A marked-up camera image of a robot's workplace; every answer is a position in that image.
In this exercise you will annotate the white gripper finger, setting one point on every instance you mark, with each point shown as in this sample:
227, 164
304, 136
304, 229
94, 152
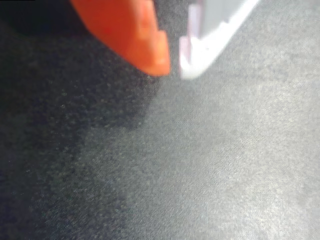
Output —
212, 32

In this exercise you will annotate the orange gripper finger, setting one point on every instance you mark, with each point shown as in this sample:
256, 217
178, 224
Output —
130, 32

